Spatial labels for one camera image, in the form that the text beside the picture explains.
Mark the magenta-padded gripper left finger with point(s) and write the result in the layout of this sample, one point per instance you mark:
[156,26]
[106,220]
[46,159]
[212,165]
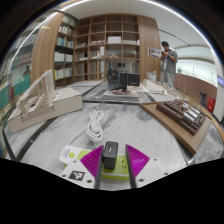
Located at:
[90,161]

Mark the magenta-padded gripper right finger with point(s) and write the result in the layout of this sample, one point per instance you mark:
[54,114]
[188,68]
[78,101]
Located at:
[136,160]

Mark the dark grey charger block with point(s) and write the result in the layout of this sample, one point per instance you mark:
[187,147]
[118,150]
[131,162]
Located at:
[110,155]

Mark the white and lime power strip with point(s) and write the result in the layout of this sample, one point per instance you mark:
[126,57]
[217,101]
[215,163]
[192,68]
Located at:
[71,155]

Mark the brown architectural model on board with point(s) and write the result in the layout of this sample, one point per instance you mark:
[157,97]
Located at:
[180,115]

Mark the white slatted architectural model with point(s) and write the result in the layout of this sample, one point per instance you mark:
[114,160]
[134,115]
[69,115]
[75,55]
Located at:
[63,103]

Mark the small white architectural model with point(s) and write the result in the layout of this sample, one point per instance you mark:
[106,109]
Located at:
[151,87]

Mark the black architectural model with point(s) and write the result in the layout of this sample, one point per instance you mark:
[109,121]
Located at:
[121,80]

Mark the white bucket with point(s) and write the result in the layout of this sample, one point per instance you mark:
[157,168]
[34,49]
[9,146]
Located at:
[151,76]

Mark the person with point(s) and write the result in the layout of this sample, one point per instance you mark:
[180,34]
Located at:
[169,63]

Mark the printed poster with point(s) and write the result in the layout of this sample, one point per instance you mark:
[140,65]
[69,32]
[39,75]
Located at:
[154,52]

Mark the wooden shelf unit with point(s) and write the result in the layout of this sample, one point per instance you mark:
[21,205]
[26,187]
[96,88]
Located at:
[100,50]

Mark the glass-fronted bookcase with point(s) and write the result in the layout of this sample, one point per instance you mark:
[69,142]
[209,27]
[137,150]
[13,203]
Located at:
[20,66]

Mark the blue wall screen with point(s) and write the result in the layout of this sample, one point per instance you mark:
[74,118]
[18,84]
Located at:
[220,81]

